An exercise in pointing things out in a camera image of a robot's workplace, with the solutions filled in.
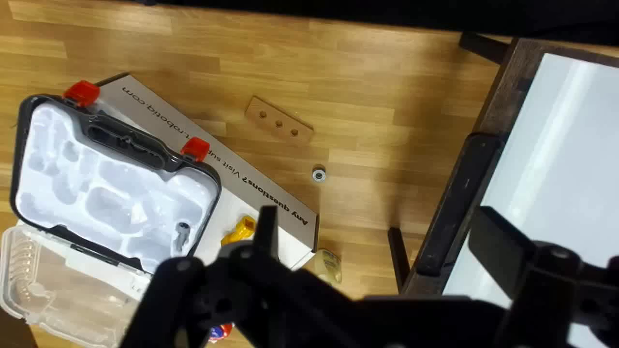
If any clear plastic toolbox lid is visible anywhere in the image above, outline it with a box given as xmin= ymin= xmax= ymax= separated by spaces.
xmin=0 ymin=221 xmax=153 ymax=348

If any yellow toy dumbbell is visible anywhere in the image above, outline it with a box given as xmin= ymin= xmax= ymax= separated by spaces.
xmin=221 ymin=217 xmax=259 ymax=250

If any red and blue round toy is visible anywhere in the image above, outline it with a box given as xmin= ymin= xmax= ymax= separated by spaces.
xmin=207 ymin=322 xmax=236 ymax=347

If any wooden block with three holes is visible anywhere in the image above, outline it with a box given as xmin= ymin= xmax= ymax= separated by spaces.
xmin=244 ymin=96 xmax=317 ymax=148

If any white cardboard box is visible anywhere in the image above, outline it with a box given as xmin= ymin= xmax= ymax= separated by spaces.
xmin=95 ymin=72 xmax=321 ymax=273

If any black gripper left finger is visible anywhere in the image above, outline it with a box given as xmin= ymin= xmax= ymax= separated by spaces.
xmin=122 ymin=206 xmax=364 ymax=348

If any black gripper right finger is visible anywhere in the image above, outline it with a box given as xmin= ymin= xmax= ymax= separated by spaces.
xmin=468 ymin=206 xmax=619 ymax=348

